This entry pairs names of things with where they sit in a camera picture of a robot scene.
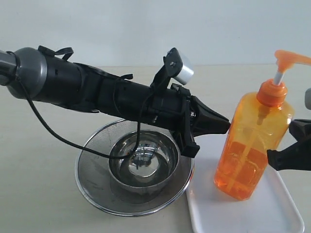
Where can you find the small stainless steel bowl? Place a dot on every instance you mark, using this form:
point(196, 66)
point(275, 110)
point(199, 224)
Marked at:
point(148, 168)

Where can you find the orange dish soap bottle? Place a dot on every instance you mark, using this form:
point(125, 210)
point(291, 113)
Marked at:
point(259, 123)

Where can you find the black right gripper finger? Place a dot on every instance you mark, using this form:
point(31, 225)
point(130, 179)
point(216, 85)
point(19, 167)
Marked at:
point(300, 130)
point(295, 157)

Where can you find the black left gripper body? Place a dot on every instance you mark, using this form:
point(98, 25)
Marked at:
point(170, 110)

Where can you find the white rectangular plastic tray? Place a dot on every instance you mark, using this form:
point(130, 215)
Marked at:
point(270, 209)

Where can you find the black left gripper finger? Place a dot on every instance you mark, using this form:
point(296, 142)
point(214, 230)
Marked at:
point(205, 121)

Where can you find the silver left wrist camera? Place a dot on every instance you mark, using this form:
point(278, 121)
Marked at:
point(176, 66)

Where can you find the steel mesh strainer basket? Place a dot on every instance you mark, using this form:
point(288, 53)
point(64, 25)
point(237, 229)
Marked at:
point(99, 188)

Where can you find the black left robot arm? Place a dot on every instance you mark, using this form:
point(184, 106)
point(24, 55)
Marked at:
point(48, 76)

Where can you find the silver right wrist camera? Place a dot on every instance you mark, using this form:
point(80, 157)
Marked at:
point(307, 99)

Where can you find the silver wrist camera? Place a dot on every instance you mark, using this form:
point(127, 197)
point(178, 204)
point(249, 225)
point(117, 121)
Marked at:
point(307, 99)
point(176, 66)

